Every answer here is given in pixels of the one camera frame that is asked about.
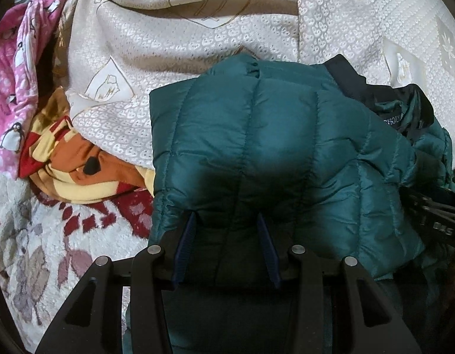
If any green quilted puffer jacket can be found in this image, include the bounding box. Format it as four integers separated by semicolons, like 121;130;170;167
149;54;455;353

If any white floral fleece blanket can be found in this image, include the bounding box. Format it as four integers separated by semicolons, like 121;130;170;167
0;174;152;353

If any orange yellow red blanket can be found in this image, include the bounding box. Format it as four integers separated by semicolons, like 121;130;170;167
19;87;155;204

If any cream patterned quilt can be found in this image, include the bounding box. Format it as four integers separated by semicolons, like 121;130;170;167
53;0;455;167

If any pink penguin print garment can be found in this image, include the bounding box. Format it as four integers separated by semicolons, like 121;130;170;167
0;0;66;179

